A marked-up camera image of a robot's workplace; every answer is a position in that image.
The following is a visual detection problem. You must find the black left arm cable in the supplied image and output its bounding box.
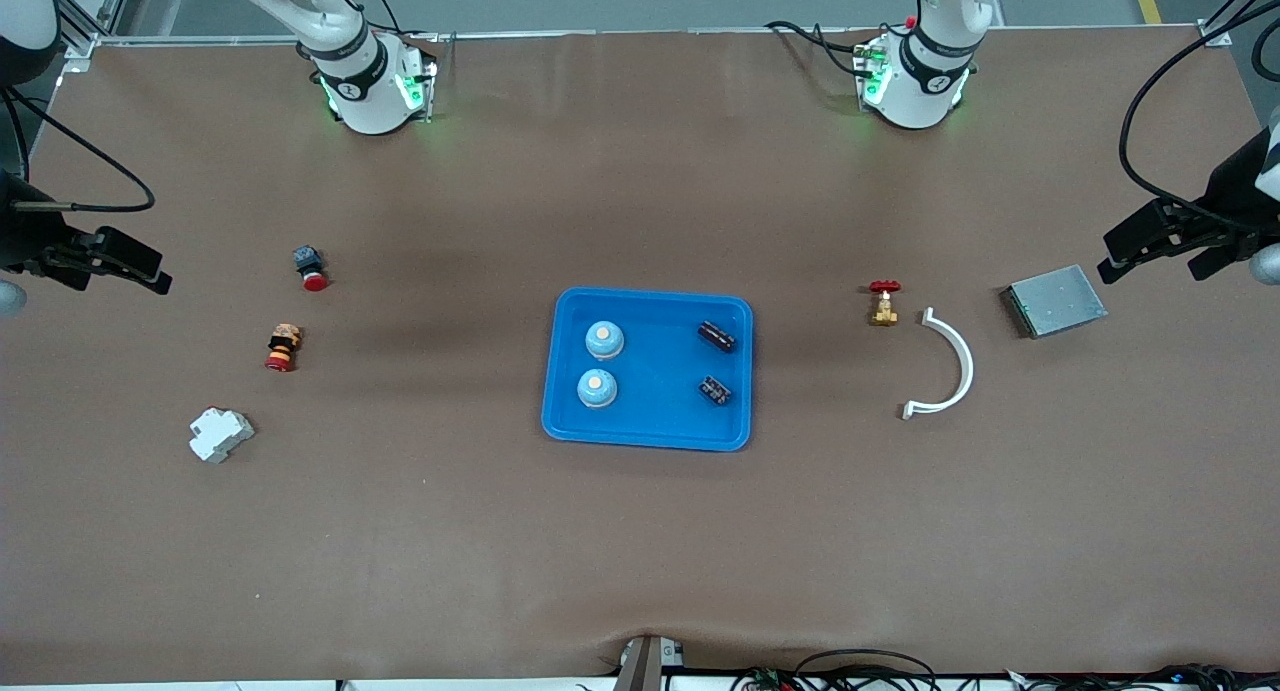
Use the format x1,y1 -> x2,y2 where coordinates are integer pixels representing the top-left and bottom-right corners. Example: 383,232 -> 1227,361
1119,11 -> 1280,232

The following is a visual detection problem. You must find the white curved plastic bracket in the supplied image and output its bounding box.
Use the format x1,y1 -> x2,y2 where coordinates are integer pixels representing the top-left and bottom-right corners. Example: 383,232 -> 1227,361
902,307 -> 974,420

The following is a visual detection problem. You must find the black cable bundle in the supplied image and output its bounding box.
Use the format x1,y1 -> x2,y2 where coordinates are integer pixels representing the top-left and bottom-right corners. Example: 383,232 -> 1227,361
1005,663 -> 1280,691

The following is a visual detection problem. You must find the red pushbutton orange base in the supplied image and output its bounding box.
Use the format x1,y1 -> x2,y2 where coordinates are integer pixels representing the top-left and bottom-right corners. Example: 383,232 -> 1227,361
265,323 -> 303,373

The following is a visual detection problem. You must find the red pushbutton grey base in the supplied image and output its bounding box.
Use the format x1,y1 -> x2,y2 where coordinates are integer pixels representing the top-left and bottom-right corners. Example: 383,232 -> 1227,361
292,246 -> 330,293

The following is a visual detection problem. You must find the grey metal module box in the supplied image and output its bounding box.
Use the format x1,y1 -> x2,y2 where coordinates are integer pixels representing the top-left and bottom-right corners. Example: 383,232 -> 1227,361
1001,264 -> 1109,340

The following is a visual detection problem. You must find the metal table edge rail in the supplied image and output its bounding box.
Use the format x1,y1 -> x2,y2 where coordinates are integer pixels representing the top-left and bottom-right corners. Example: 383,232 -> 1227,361
95,26 -> 1206,47

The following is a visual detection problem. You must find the black looped cable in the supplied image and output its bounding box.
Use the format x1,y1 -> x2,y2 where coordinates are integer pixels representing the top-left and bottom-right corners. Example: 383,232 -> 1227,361
730,649 -> 941,691

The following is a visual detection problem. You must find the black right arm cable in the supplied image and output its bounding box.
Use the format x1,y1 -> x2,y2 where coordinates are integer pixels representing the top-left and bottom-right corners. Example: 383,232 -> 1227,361
0,83 -> 157,214

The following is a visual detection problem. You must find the white circuit breaker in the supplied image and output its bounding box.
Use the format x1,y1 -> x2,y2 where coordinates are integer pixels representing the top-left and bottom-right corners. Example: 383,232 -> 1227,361
189,407 -> 256,464

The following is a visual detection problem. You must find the blue plastic tray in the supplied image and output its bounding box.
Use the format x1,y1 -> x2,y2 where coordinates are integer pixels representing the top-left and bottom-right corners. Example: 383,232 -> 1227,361
541,287 -> 754,453

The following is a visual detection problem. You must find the black base power cable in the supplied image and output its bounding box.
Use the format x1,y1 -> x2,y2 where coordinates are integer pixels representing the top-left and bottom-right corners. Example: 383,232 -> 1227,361
765,19 -> 881,82

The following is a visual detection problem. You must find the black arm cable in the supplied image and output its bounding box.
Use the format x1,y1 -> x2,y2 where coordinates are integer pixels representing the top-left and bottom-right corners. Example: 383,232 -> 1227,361
1119,11 -> 1280,232
0,83 -> 157,214

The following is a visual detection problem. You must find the aluminium frame profile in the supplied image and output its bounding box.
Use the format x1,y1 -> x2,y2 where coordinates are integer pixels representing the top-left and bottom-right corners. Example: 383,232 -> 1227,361
45,0 -> 136,72
1198,0 -> 1280,48

